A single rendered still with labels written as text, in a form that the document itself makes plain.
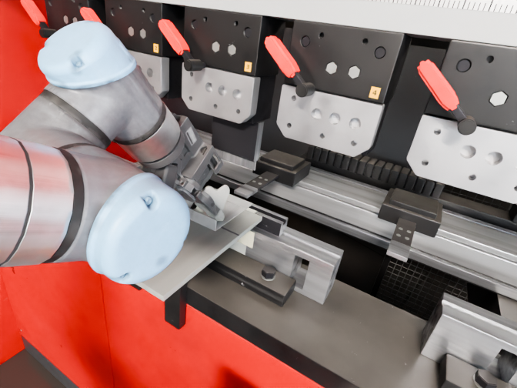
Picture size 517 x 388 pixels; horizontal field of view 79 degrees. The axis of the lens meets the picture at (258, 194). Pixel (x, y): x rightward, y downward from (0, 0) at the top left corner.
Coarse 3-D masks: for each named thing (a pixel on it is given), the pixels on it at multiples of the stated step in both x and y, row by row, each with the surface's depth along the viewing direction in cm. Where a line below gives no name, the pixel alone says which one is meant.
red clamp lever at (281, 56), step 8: (272, 40) 43; (280, 40) 44; (272, 48) 43; (280, 48) 43; (272, 56) 44; (280, 56) 43; (288, 56) 43; (280, 64) 43; (288, 64) 43; (296, 64) 44; (288, 72) 43; (296, 72) 43; (296, 80) 43; (296, 88) 43; (304, 88) 42; (312, 88) 44; (304, 96) 43
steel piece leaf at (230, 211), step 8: (224, 208) 62; (232, 208) 63; (240, 208) 63; (192, 216) 57; (200, 216) 56; (208, 216) 59; (232, 216) 60; (208, 224) 56; (216, 224) 57; (224, 224) 57
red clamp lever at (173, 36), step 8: (160, 24) 51; (168, 24) 51; (168, 32) 51; (176, 32) 51; (168, 40) 51; (176, 40) 51; (184, 40) 52; (176, 48) 51; (184, 48) 51; (184, 56) 51; (184, 64) 51; (192, 64) 50; (200, 64) 52
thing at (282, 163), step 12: (264, 156) 82; (276, 156) 83; (288, 156) 84; (264, 168) 81; (276, 168) 80; (288, 168) 79; (300, 168) 81; (252, 180) 75; (264, 180) 76; (276, 180) 81; (288, 180) 79; (300, 180) 83; (240, 192) 69; (252, 192) 70
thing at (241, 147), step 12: (216, 120) 61; (216, 132) 62; (228, 132) 60; (240, 132) 59; (252, 132) 57; (216, 144) 62; (228, 144) 61; (240, 144) 60; (252, 144) 58; (228, 156) 63; (240, 156) 61; (252, 156) 59; (252, 168) 61
